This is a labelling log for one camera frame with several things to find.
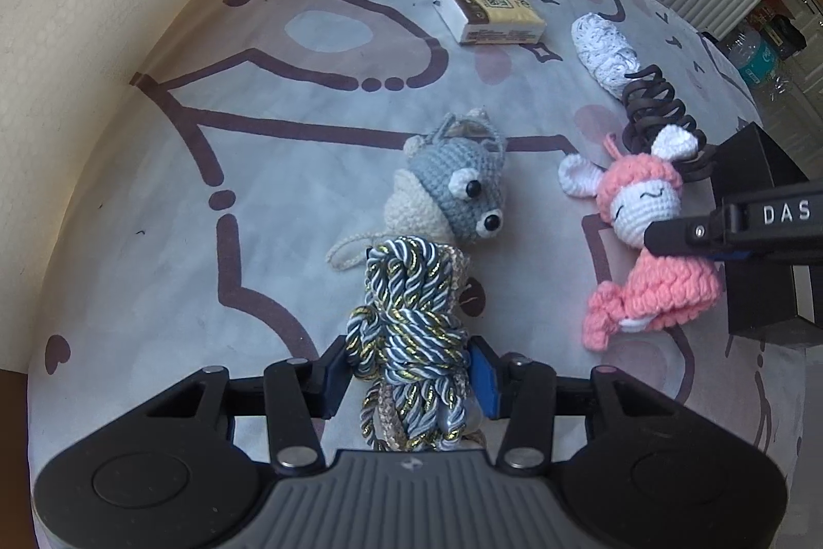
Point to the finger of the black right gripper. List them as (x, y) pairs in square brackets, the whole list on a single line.
[(709, 237)]

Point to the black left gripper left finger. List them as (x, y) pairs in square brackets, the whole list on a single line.
[(298, 393)]

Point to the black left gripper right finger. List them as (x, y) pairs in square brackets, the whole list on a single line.
[(524, 394)]

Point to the pink white crochet bunny doll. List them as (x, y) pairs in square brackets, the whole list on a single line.
[(633, 193)]

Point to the white yarn ball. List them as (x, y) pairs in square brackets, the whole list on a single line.
[(604, 52)]

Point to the grey crochet animal toy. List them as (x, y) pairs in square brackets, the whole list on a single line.
[(451, 190)]

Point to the yellow tissue pack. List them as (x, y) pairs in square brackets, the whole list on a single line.
[(491, 22)]

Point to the black cardboard box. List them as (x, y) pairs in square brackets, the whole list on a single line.
[(770, 302)]

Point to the large clear water bottle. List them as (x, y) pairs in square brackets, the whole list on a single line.
[(756, 61)]

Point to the bear pattern bed sheet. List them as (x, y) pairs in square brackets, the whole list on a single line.
[(257, 135)]

